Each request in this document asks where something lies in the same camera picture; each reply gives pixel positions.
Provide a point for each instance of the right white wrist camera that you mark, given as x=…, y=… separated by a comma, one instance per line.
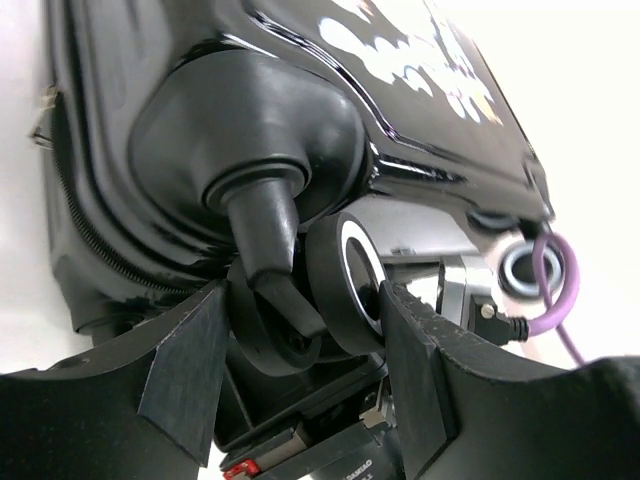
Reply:
x=460, y=288

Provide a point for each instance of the black space-print kids suitcase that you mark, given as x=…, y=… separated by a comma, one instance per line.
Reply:
x=179, y=136

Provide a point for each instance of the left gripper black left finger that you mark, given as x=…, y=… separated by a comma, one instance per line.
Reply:
x=140, y=406

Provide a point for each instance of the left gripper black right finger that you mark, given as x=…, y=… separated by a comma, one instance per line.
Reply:
x=467, y=409

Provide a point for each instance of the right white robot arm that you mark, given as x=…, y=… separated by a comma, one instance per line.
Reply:
x=308, y=425

